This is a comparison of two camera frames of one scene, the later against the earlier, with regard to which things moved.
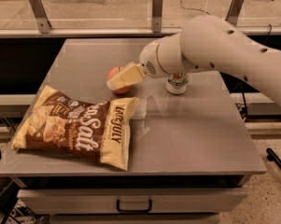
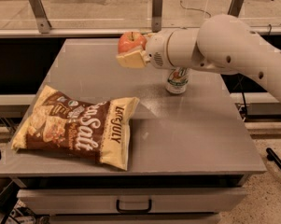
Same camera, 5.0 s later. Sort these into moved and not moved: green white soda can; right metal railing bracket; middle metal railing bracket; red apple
Moved: red apple
Not moved: right metal railing bracket; middle metal railing bracket; green white soda can
